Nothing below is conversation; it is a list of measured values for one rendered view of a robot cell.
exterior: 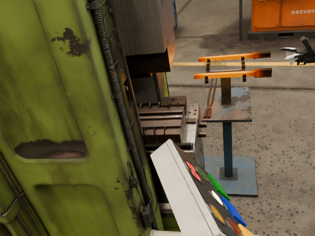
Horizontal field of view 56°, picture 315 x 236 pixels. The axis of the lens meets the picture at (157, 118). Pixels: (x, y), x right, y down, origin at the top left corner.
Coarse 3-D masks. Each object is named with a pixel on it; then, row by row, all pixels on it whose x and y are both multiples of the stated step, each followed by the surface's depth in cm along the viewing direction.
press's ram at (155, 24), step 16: (112, 0) 92; (128, 0) 91; (144, 0) 90; (160, 0) 94; (128, 16) 94; (144, 16) 93; (160, 16) 94; (128, 32) 97; (144, 32) 96; (160, 32) 95; (128, 48) 100; (144, 48) 99; (160, 48) 98
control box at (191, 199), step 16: (160, 160) 84; (176, 160) 80; (192, 160) 92; (160, 176) 80; (176, 176) 76; (192, 176) 75; (176, 192) 73; (192, 192) 70; (208, 192) 77; (176, 208) 70; (192, 208) 67; (208, 208) 65; (224, 208) 79; (192, 224) 65; (208, 224) 62; (224, 224) 66
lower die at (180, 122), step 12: (144, 108) 144; (156, 108) 142; (168, 108) 140; (180, 108) 138; (144, 120) 135; (156, 120) 134; (168, 120) 132; (180, 120) 131; (144, 132) 129; (156, 132) 128; (168, 132) 127; (180, 132) 127
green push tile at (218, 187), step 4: (208, 176) 94; (212, 180) 92; (216, 180) 97; (216, 184) 91; (220, 184) 98; (216, 188) 90; (220, 188) 92; (220, 192) 90; (224, 192) 93; (224, 196) 91; (228, 200) 93
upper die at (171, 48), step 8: (168, 48) 105; (128, 56) 107; (136, 56) 107; (144, 56) 106; (152, 56) 106; (160, 56) 105; (168, 56) 105; (128, 64) 109; (136, 64) 109; (144, 64) 108; (152, 64) 108; (160, 64) 107; (168, 64) 107; (136, 72) 111; (144, 72) 110; (152, 72) 110; (160, 72) 109
